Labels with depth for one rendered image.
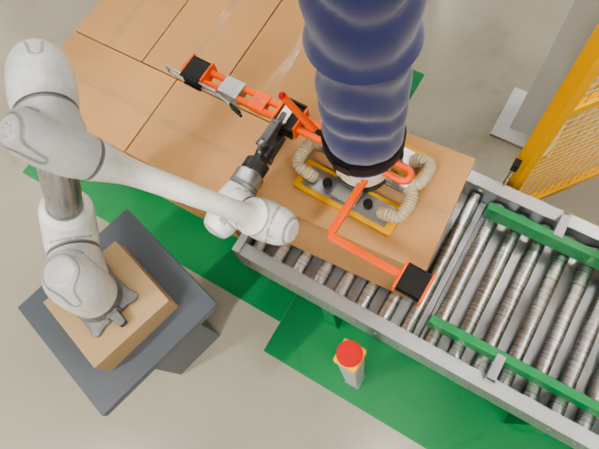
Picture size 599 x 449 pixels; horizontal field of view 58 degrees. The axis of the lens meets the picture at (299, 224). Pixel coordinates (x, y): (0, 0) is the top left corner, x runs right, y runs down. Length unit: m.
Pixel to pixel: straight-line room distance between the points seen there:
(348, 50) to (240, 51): 1.55
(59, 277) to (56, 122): 0.57
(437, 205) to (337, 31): 0.83
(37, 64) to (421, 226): 1.07
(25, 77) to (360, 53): 0.67
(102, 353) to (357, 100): 1.12
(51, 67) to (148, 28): 1.48
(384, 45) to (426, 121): 1.92
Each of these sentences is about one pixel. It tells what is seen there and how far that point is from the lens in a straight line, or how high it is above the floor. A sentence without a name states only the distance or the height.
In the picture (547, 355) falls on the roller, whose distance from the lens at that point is 2.04.
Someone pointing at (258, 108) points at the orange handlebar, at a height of 1.09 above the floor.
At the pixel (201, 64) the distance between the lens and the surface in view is 1.79.
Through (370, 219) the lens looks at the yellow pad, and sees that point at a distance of 1.61.
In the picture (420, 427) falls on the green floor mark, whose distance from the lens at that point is 2.49.
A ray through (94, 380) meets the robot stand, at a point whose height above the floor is 0.75.
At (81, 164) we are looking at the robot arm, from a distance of 1.19.
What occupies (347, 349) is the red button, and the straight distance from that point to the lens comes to 1.45.
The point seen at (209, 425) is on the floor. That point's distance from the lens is 2.57.
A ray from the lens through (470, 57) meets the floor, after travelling 3.12.
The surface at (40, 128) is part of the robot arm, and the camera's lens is 1.15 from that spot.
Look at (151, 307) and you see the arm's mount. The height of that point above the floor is 0.85.
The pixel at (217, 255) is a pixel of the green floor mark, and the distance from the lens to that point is 2.68.
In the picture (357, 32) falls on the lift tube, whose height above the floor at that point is 1.74.
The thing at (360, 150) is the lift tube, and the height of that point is 1.30.
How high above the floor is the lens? 2.48
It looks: 70 degrees down
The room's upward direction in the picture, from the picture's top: 18 degrees counter-clockwise
